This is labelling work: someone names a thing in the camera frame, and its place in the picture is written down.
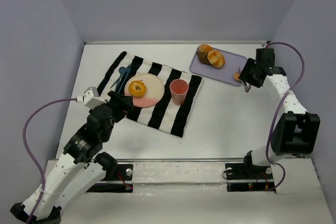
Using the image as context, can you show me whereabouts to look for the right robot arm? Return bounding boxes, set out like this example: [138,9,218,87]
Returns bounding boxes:
[239,47,320,179]

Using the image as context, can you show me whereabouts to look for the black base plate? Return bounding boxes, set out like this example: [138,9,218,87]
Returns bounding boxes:
[87,163,133,193]
[222,163,275,192]

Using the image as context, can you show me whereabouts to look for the dark brown pastry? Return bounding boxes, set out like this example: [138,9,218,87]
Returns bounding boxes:
[197,51,210,65]

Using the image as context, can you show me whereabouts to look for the blue fork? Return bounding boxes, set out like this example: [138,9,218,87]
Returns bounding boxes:
[111,64,132,93]

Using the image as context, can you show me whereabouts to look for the lavender tray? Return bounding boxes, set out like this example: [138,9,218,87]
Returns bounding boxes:
[190,48,247,87]

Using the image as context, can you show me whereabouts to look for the metal tongs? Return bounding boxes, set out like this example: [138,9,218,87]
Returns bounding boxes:
[237,68,251,93]

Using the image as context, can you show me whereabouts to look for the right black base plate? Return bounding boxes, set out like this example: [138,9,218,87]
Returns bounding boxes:
[222,163,275,192]

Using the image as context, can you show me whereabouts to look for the small round bun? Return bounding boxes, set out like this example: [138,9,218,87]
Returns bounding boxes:
[234,72,241,81]

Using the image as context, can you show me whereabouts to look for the black white striped placemat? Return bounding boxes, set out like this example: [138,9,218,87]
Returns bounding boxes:
[98,51,202,137]

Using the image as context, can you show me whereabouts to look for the blue knife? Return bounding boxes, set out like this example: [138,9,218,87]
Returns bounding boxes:
[118,69,132,94]

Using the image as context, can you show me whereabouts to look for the cream and pink plate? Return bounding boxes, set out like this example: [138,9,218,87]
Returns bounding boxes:
[124,73,165,108]

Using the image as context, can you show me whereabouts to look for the glazed round bun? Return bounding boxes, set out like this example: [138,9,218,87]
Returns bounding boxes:
[207,50,225,69]

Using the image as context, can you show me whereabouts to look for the pink cup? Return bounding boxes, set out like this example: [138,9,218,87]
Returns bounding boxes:
[170,79,189,105]

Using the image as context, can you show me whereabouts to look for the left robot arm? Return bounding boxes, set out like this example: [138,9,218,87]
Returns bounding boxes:
[10,87,133,223]

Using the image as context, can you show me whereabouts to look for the blue spoon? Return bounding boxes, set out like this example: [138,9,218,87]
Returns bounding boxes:
[110,67,127,89]

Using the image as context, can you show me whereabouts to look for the orange bagel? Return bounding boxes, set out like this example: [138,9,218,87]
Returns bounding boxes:
[128,80,146,98]

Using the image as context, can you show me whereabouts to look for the top glazed bun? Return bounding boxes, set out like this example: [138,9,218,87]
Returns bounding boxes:
[198,44,213,54]

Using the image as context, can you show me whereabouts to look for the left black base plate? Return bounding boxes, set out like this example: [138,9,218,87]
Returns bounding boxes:
[87,163,133,193]

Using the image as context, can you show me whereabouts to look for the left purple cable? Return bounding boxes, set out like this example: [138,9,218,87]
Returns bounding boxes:
[22,98,83,224]

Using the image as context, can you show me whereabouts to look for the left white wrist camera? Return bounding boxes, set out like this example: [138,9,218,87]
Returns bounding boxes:
[83,87,105,109]

